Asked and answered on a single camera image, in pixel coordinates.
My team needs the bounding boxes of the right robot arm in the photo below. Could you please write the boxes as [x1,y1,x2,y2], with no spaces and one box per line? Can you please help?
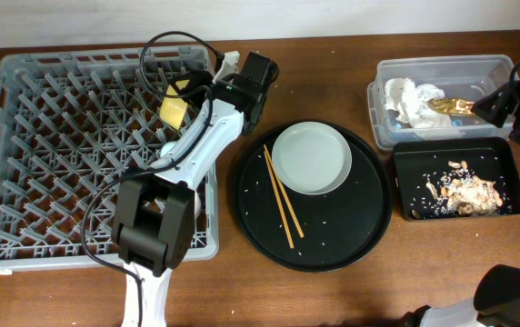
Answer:
[393,80,520,326]

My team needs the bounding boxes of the wooden chopstick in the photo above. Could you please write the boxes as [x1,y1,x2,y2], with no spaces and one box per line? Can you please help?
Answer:
[264,149,295,249]
[263,144,305,238]

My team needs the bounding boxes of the black rectangular tray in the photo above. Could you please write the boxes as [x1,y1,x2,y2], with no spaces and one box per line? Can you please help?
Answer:
[393,137,520,221]

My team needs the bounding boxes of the gold foil wrapper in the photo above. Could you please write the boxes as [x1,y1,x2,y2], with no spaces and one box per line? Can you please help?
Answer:
[428,98,474,116]

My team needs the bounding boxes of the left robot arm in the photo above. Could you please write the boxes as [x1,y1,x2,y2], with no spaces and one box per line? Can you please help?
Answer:
[112,53,279,326]

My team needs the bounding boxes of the yellow bowl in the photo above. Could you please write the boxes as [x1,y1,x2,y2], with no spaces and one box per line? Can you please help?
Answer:
[158,84,188,130]

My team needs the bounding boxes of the white paper napkin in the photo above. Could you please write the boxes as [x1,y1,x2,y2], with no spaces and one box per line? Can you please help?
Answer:
[384,78,451,129]

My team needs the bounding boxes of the grey plastic dishwasher rack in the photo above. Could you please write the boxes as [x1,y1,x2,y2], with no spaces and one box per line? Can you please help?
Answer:
[0,45,212,274]

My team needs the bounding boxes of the grey round plate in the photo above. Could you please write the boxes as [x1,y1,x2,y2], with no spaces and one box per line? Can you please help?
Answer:
[271,122,352,195]

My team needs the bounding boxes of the round black serving tray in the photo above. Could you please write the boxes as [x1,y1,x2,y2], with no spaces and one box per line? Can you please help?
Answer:
[230,125,393,273]

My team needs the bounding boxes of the peanut shells and rice scraps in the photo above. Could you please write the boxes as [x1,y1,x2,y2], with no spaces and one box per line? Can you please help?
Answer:
[407,160,512,220]

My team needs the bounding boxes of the clear plastic bin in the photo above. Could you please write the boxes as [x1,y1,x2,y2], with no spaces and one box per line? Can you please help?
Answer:
[367,54,514,151]

